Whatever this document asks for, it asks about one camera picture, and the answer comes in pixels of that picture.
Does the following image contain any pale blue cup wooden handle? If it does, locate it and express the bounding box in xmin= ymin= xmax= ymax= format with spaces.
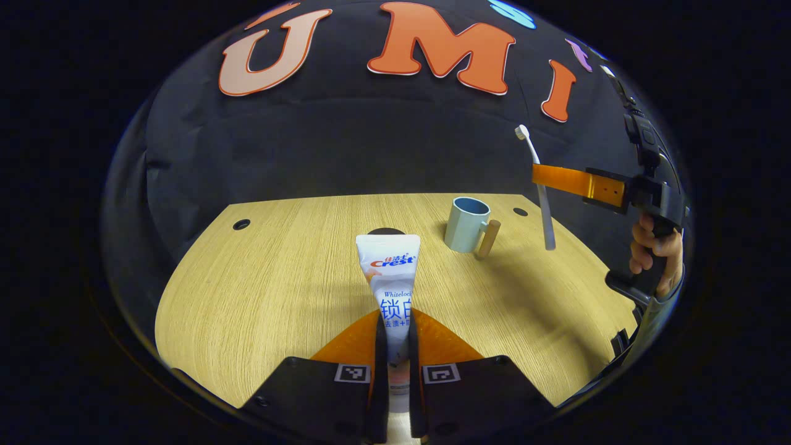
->
xmin=444 ymin=197 xmax=502 ymax=260

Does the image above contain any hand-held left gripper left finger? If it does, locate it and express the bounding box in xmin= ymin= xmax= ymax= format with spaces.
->
xmin=238 ymin=308 xmax=391 ymax=445

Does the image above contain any white toothbrush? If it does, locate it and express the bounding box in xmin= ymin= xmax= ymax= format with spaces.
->
xmin=515 ymin=124 xmax=557 ymax=252

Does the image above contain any black backdrop cloth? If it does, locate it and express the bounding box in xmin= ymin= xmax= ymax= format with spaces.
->
xmin=102 ymin=0 xmax=680 ymax=347

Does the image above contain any light wooden desktop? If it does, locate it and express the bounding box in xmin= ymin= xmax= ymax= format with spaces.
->
xmin=154 ymin=193 xmax=639 ymax=445

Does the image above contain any white toothpaste tube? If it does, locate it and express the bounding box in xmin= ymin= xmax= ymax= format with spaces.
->
xmin=355 ymin=234 xmax=421 ymax=413

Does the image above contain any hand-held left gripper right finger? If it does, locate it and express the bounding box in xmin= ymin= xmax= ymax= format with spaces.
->
xmin=408 ymin=308 xmax=557 ymax=445

